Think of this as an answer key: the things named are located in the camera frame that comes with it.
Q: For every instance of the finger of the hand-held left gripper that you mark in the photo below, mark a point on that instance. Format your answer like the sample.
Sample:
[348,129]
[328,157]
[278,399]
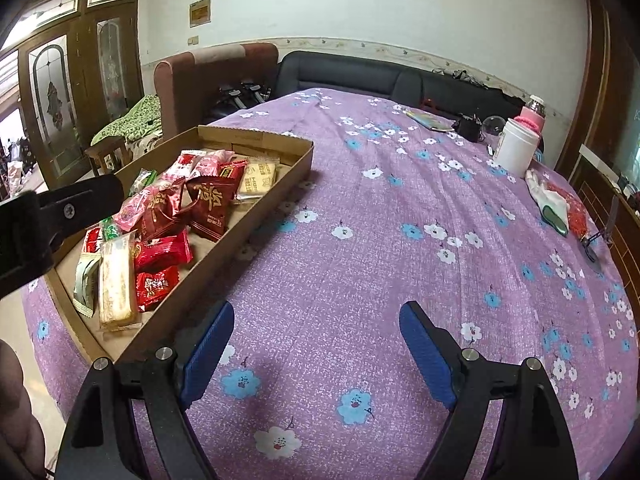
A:
[80,207]

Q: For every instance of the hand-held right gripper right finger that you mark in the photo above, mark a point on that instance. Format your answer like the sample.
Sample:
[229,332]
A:
[427,355]

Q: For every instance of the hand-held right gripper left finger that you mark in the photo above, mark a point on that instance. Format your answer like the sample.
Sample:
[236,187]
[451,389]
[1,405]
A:
[207,355]

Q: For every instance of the green candy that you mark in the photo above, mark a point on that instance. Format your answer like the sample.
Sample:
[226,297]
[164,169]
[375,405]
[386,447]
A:
[142,182]

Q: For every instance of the green white snack packet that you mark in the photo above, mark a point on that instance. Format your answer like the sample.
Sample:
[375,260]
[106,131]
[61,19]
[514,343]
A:
[86,285]

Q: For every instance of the dark red snack packet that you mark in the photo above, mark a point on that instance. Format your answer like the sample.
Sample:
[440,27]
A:
[162,212]
[212,207]

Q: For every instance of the small red candy packet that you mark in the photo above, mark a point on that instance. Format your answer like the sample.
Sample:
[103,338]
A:
[157,287]

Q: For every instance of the yellow biscuit packet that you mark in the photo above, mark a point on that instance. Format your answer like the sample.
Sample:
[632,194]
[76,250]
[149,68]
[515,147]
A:
[117,285]
[256,177]

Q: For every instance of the red packet green logo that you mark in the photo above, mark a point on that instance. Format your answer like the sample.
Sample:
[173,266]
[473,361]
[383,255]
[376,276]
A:
[162,254]

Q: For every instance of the red white snack packet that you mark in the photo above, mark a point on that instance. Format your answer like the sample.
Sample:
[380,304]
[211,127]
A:
[189,164]

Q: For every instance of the cardboard box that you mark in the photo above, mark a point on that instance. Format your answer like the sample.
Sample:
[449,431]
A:
[250,240]

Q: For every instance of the red packet gold label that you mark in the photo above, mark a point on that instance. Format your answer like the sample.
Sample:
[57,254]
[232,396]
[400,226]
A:
[235,170]

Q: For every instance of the wooden stool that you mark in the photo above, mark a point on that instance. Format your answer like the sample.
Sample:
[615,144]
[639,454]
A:
[105,152]

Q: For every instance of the green blanket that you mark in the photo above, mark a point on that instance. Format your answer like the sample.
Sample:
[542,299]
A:
[127,122]

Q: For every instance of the purple floral tablecloth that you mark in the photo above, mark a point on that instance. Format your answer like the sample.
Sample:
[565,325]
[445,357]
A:
[380,240]

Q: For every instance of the wooden door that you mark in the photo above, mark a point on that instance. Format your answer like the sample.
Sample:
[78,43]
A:
[75,75]

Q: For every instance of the brown armchair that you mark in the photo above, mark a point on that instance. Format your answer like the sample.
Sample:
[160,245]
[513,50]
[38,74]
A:
[210,70]

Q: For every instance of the white knit glove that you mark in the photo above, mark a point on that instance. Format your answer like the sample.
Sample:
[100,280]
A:
[547,200]

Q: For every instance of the black hand-held device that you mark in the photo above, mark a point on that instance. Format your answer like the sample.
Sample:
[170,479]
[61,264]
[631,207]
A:
[245,95]

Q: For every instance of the grey phone stand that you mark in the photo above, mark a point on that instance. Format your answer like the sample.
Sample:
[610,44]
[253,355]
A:
[597,245]

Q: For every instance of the red mesh bag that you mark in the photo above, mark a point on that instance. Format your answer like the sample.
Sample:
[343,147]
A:
[575,212]

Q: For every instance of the white plastic jar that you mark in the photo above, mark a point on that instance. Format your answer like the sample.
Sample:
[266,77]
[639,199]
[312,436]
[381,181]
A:
[515,147]

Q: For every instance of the colourful pouch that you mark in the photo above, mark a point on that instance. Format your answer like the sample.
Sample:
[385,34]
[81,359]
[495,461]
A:
[427,120]

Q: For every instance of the clear glass ball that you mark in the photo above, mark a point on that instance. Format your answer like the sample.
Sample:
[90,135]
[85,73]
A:
[493,125]

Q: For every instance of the pink bottle knitted sleeve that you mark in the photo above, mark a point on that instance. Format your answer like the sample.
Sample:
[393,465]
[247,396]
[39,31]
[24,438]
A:
[531,117]

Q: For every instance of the black sofa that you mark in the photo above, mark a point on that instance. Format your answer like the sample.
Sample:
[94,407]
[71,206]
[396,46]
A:
[340,72]

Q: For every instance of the wooden cabinet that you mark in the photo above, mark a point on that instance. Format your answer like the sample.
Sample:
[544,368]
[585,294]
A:
[600,110]

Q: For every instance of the gold wall plaque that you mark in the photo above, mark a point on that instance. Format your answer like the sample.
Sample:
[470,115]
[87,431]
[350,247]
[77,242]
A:
[200,12]

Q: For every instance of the black camera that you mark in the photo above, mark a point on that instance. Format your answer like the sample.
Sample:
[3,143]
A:
[467,129]

